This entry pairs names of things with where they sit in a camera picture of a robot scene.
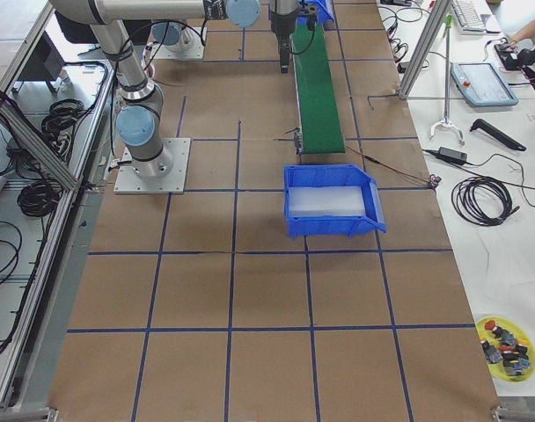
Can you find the black handle tool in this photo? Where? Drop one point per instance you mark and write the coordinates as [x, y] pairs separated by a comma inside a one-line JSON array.
[[497, 134]]

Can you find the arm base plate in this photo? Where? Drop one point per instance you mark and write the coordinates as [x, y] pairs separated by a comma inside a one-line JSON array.
[[165, 174], [189, 47]]

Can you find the aluminium frame post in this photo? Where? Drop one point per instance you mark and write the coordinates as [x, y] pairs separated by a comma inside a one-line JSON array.
[[423, 46]]

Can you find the pile of spare buttons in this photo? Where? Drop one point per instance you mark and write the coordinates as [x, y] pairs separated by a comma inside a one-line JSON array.
[[506, 354]]

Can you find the reacher grabber tool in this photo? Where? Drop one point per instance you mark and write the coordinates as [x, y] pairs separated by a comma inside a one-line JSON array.
[[445, 122]]

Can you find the black power adapter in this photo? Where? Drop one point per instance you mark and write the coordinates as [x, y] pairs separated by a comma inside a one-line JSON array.
[[451, 156]]

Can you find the blue bin right side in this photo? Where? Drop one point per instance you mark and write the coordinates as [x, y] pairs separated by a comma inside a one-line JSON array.
[[318, 175]]

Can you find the person hand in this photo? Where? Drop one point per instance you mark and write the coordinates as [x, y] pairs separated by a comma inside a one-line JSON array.
[[514, 43]]

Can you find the teach pendant tablet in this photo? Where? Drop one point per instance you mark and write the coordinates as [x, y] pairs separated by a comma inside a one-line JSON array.
[[482, 84]]

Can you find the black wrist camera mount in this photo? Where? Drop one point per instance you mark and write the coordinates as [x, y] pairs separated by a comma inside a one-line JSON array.
[[308, 15]]

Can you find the white keyboard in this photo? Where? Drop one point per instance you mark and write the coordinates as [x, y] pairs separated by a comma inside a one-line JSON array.
[[468, 19]]

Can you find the black device on desk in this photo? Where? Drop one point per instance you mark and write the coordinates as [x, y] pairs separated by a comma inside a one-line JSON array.
[[512, 58]]

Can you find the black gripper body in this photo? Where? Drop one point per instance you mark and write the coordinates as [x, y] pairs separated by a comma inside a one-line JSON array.
[[280, 24]]

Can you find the white foam pad right bin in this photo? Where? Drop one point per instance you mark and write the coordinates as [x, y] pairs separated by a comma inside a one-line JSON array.
[[326, 201]]

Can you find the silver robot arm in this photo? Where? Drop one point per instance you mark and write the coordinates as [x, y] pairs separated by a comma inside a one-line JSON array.
[[138, 122], [175, 36]]

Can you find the green conveyor belt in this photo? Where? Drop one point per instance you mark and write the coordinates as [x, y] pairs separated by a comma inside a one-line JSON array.
[[319, 121]]

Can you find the yellow plate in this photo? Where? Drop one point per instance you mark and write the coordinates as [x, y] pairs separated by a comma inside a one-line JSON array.
[[506, 323]]

